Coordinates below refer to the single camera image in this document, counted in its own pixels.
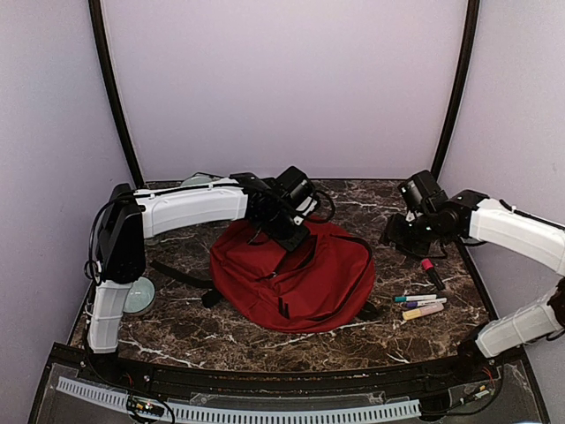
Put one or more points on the white slotted cable duct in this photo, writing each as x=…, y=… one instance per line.
x=207, y=408

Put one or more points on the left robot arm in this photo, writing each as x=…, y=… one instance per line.
x=279, y=206

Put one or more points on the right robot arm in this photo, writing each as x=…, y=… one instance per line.
x=513, y=243

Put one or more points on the pink black highlighter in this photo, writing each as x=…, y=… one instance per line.
x=432, y=274

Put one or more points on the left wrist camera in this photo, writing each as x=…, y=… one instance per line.
x=309, y=205

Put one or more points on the left black frame post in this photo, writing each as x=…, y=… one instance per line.
x=109, y=79

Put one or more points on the yellow pink pastel highlighter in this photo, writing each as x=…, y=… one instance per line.
x=419, y=312

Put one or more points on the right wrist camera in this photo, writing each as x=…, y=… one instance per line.
x=410, y=217

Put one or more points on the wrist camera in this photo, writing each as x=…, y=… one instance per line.
x=410, y=217
x=309, y=205

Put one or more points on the teal bowl on plate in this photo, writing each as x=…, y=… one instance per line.
x=198, y=179

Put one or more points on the red student backpack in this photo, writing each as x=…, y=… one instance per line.
x=324, y=284

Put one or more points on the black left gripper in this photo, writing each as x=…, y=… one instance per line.
x=292, y=244

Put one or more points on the purple cap marker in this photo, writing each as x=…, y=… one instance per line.
x=422, y=303

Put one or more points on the black frame post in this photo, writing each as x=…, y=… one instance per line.
x=109, y=79
x=460, y=78

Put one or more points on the teal ceramic bowl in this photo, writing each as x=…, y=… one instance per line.
x=140, y=297

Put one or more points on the teal cap marker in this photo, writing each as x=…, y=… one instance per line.
x=411, y=298

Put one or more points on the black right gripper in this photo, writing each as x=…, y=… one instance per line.
x=394, y=232

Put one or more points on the right black frame post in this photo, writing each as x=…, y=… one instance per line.
x=460, y=78

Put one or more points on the black front rail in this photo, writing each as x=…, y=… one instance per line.
x=432, y=378

